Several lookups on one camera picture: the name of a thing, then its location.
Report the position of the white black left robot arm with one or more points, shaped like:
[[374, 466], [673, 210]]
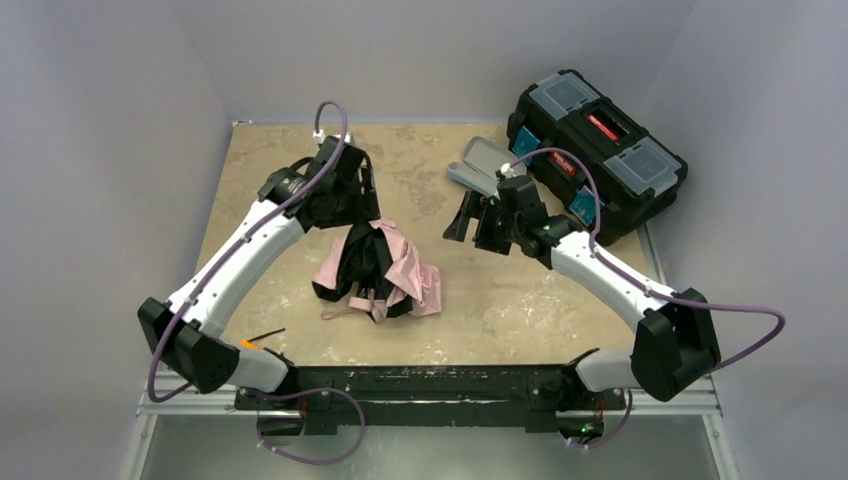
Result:
[[184, 332]]

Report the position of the aluminium rail frame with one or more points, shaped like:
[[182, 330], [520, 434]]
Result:
[[698, 401]]

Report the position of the orange and black tool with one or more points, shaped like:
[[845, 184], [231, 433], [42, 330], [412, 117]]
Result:
[[253, 343]]

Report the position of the black toolbox with clear lids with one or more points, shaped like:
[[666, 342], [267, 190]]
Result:
[[600, 163]]

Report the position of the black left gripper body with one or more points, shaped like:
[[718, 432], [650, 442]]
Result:
[[361, 192]]

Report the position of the light blue glasses case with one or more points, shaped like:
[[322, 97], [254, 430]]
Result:
[[482, 160]]

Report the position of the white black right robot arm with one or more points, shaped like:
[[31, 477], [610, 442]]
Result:
[[675, 341]]

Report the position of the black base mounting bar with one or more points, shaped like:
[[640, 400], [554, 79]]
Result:
[[536, 398]]

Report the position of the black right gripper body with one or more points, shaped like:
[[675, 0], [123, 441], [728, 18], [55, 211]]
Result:
[[482, 225]]

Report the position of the pink and black folding umbrella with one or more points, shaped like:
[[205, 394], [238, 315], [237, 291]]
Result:
[[380, 272]]

